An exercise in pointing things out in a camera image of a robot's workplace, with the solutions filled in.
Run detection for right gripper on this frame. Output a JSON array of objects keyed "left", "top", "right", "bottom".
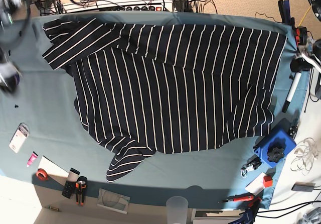
[{"left": 1, "top": 60, "right": 21, "bottom": 93}]

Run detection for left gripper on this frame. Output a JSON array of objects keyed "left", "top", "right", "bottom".
[{"left": 294, "top": 39, "right": 321, "bottom": 71}]

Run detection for navy white striped t-shirt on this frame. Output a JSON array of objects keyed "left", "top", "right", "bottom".
[{"left": 43, "top": 19, "right": 287, "bottom": 183}]

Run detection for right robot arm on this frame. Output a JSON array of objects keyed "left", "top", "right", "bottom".
[{"left": 1, "top": 0, "right": 33, "bottom": 94}]

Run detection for white black marker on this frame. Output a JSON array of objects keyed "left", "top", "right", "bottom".
[{"left": 282, "top": 72, "right": 302, "bottom": 113}]

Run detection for orange black clamp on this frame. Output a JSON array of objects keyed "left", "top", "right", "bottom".
[{"left": 294, "top": 26, "right": 307, "bottom": 47}]

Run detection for plastic blister pack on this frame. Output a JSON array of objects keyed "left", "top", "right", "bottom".
[{"left": 9, "top": 123, "right": 30, "bottom": 154}]

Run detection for teal table cloth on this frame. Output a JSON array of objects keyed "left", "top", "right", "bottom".
[{"left": 0, "top": 11, "right": 313, "bottom": 211}]

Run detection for pink tube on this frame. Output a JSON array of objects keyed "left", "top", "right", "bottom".
[{"left": 27, "top": 152, "right": 38, "bottom": 167}]

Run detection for blue box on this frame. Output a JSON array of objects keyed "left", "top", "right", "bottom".
[{"left": 254, "top": 123, "right": 298, "bottom": 168}]

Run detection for black star knob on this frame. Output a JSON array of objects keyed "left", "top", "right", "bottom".
[{"left": 267, "top": 147, "right": 284, "bottom": 163}]

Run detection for white paper sheet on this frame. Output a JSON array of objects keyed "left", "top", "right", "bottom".
[{"left": 38, "top": 156, "right": 69, "bottom": 178}]

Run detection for orange tape roll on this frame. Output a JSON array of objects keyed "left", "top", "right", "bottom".
[{"left": 36, "top": 168, "right": 49, "bottom": 181}]

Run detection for metal carabiner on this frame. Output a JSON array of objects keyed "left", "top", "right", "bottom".
[{"left": 240, "top": 157, "right": 262, "bottom": 178}]

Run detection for black remote control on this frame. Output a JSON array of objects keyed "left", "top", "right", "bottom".
[{"left": 62, "top": 168, "right": 80, "bottom": 199}]

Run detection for orange black pliers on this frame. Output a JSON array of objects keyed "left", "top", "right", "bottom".
[{"left": 75, "top": 176, "right": 88, "bottom": 206}]

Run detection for red cube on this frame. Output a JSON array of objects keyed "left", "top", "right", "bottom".
[{"left": 263, "top": 175, "right": 273, "bottom": 188}]

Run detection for grey adapter box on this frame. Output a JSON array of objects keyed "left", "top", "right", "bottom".
[{"left": 291, "top": 183, "right": 314, "bottom": 192}]

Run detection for white card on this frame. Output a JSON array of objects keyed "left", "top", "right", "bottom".
[{"left": 245, "top": 172, "right": 266, "bottom": 196}]

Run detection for power strip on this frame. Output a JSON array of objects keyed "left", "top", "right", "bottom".
[{"left": 98, "top": 5, "right": 169, "bottom": 12}]

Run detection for red screwdriver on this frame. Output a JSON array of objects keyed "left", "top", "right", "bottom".
[{"left": 219, "top": 195, "right": 254, "bottom": 203}]

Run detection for blue clamp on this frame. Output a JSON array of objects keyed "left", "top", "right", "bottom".
[{"left": 229, "top": 197, "right": 262, "bottom": 224}]

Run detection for frosted plastic cup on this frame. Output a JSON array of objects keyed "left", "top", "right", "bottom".
[{"left": 166, "top": 196, "right": 189, "bottom": 224}]

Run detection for white cable bundle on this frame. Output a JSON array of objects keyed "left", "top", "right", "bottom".
[{"left": 290, "top": 138, "right": 319, "bottom": 176}]

